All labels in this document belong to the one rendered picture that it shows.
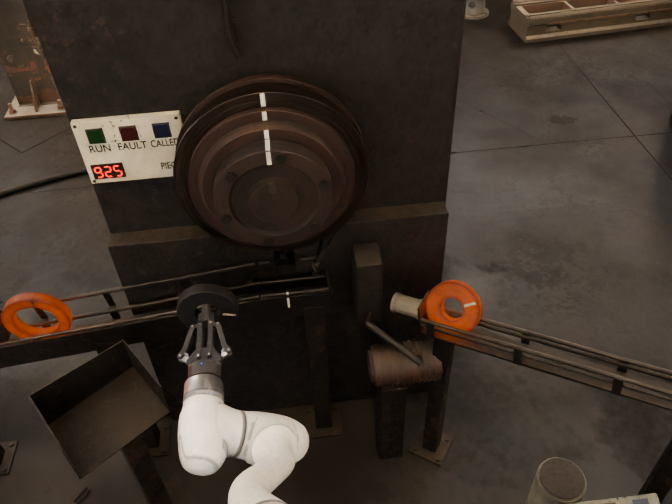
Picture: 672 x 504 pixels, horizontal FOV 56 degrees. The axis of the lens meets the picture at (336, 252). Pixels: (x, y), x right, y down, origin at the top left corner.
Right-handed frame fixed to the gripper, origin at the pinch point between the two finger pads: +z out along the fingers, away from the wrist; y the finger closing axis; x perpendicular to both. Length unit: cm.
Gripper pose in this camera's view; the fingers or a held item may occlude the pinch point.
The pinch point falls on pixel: (206, 313)
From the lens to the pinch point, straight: 164.0
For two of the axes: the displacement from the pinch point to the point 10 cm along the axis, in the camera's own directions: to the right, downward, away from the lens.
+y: 9.9, -1.1, 0.6
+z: -1.2, -7.1, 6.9
